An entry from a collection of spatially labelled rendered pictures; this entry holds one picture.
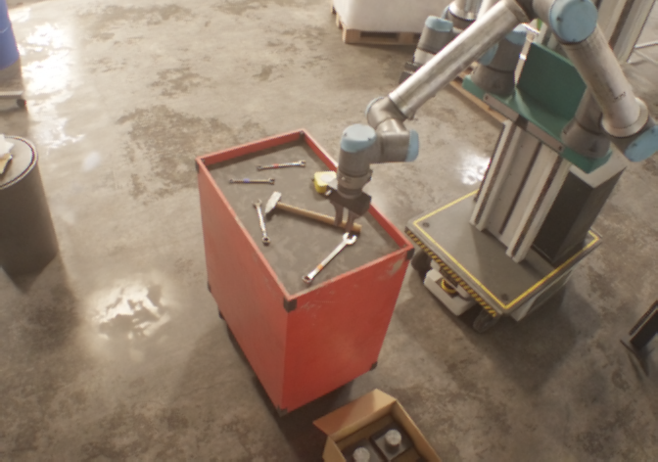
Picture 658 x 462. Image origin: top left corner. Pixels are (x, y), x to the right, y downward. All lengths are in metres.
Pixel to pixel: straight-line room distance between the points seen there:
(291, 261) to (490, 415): 1.31
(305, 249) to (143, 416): 1.12
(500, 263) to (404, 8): 3.03
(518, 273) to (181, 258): 1.74
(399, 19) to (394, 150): 3.73
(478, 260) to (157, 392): 1.62
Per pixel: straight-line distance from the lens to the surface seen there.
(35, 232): 2.84
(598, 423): 2.79
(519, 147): 2.50
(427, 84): 1.51
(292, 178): 1.93
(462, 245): 2.68
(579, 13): 1.42
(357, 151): 1.38
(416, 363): 2.57
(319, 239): 1.72
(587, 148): 2.02
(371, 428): 2.25
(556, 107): 2.24
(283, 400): 2.07
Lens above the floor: 2.15
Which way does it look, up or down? 43 degrees down
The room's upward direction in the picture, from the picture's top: 8 degrees clockwise
